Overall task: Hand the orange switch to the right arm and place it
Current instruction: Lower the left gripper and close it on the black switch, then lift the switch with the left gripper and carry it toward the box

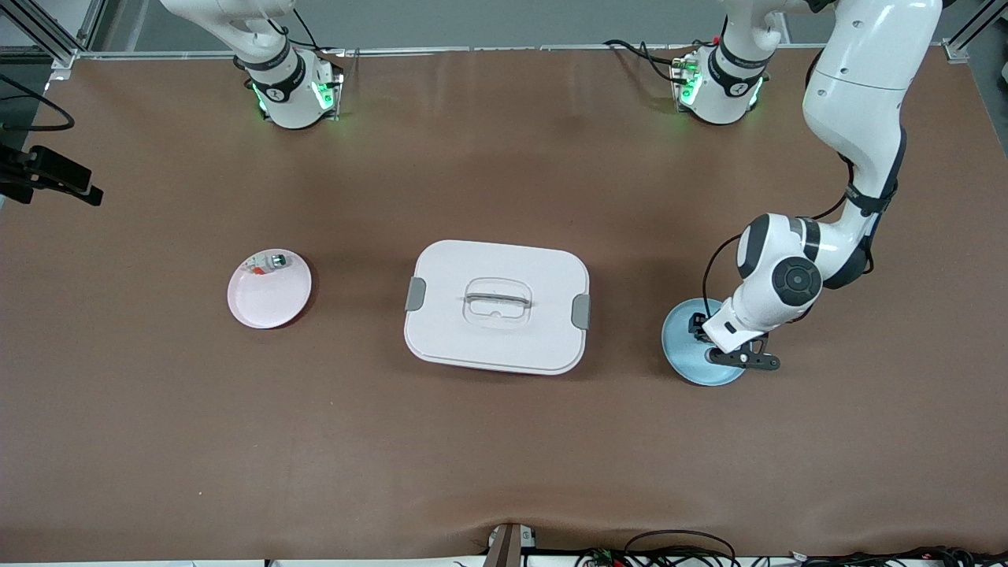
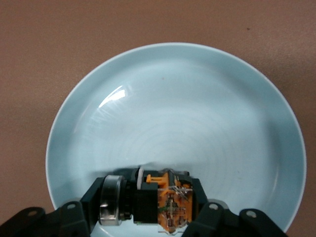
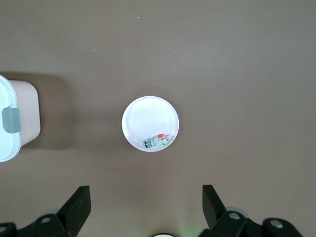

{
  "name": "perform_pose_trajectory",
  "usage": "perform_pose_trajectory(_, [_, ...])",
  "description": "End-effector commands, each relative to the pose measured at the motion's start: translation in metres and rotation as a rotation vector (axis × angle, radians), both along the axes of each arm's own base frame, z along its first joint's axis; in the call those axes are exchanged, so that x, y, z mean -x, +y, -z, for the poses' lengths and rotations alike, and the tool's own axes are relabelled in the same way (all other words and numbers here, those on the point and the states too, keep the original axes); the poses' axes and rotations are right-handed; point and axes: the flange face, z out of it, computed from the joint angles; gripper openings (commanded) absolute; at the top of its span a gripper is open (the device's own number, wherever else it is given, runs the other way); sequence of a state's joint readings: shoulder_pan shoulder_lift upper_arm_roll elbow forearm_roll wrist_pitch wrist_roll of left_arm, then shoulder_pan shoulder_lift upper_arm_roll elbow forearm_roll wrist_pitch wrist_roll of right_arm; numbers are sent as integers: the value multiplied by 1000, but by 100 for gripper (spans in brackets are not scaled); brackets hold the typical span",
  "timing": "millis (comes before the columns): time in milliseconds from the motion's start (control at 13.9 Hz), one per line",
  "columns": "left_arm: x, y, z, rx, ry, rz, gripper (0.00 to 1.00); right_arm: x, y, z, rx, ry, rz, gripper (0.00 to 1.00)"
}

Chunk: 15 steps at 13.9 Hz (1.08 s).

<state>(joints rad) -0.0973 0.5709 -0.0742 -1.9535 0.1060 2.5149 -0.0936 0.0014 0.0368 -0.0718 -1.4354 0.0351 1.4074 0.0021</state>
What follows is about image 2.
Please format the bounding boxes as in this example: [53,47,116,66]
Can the light blue plate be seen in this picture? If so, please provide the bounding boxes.
[45,42,307,237]

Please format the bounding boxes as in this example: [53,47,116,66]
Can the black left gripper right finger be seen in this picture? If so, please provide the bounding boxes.
[181,178,289,237]

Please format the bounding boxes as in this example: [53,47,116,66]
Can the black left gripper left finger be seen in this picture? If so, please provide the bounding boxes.
[0,176,109,237]

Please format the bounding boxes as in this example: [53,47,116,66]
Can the orange black push-button switch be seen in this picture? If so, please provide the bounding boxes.
[98,167,200,234]

